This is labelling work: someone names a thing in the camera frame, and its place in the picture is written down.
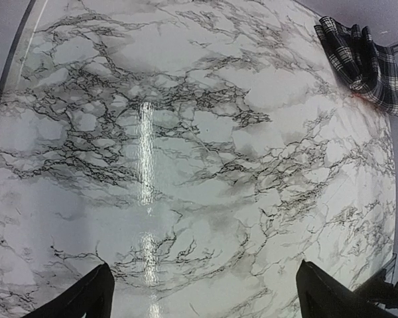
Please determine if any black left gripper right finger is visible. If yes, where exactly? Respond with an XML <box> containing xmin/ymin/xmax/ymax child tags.
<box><xmin>296</xmin><ymin>260</ymin><xmax>394</xmax><ymax>318</ymax></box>

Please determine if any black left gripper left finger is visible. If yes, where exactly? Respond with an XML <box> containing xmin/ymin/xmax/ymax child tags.
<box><xmin>23</xmin><ymin>264</ymin><xmax>115</xmax><ymax>318</ymax></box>

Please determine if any black white plaid garment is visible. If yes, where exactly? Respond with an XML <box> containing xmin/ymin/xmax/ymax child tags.
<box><xmin>314</xmin><ymin>17</ymin><xmax>398</xmax><ymax>117</ymax></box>

